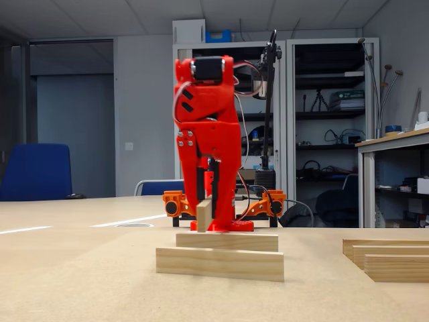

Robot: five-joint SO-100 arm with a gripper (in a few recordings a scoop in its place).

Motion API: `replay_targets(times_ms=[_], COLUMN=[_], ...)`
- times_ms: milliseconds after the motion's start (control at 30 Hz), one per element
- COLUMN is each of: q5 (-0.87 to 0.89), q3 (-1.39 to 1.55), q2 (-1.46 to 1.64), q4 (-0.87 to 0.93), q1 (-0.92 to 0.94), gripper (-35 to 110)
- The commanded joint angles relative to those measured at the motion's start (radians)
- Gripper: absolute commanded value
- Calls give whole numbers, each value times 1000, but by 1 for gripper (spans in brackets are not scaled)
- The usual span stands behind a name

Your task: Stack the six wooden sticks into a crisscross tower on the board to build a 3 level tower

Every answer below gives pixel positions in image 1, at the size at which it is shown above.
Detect metal coat stand wooden knobs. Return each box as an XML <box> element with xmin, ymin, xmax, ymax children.
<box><xmin>357</xmin><ymin>38</ymin><xmax>405</xmax><ymax>139</ymax></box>

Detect grey metal shelf cabinet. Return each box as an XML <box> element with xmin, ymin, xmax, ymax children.
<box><xmin>172</xmin><ymin>40</ymin><xmax>288</xmax><ymax>199</ymax></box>
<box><xmin>286</xmin><ymin>37</ymin><xmax>381</xmax><ymax>229</ymax></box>

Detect brown fibreboard base plate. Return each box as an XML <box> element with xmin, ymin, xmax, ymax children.
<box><xmin>0</xmin><ymin>227</ymin><xmax>429</xmax><ymax>322</ymax></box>

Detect black gooseneck stand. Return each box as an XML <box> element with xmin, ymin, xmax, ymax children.
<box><xmin>250</xmin><ymin>29</ymin><xmax>283</xmax><ymax>198</ymax></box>

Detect black office chair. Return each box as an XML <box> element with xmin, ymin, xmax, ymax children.
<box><xmin>279</xmin><ymin>201</ymin><xmax>316</xmax><ymax>229</ymax></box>

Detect grey desk with wooden top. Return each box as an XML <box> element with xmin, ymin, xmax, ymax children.
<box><xmin>355</xmin><ymin>127</ymin><xmax>429</xmax><ymax>229</ymax></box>

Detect black flexible mini tripod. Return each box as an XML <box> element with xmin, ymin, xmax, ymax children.
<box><xmin>310</xmin><ymin>88</ymin><xmax>330</xmax><ymax>113</ymax></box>

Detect stack of books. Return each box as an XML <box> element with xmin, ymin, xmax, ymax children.
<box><xmin>328</xmin><ymin>89</ymin><xmax>366</xmax><ymax>111</ymax></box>

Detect blue plastic box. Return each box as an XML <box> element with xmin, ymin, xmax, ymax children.
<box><xmin>204</xmin><ymin>29</ymin><xmax>233</xmax><ymax>44</ymax></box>

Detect orange table clamp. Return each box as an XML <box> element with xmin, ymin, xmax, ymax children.
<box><xmin>241</xmin><ymin>189</ymin><xmax>288</xmax><ymax>228</ymax></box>
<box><xmin>162</xmin><ymin>190</ymin><xmax>197</xmax><ymax>228</ymax></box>

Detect grey cable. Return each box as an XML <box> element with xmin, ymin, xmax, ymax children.
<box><xmin>284</xmin><ymin>199</ymin><xmax>315</xmax><ymax>228</ymax></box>

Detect blue chair with grey frame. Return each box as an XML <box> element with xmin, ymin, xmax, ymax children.
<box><xmin>133</xmin><ymin>178</ymin><xmax>185</xmax><ymax>197</ymax></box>

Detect white box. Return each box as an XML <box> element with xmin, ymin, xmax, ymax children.
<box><xmin>172</xmin><ymin>19</ymin><xmax>206</xmax><ymax>45</ymax></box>

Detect dark grey office chair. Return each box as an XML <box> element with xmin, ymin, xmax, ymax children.
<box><xmin>314</xmin><ymin>173</ymin><xmax>360</xmax><ymax>225</ymax></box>

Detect white table cable grommet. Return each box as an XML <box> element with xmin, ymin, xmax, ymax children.
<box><xmin>113</xmin><ymin>222</ymin><xmax>155</xmax><ymax>229</ymax></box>

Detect blue office chair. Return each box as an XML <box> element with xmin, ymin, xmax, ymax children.
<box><xmin>0</xmin><ymin>143</ymin><xmax>73</xmax><ymax>202</ymax></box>

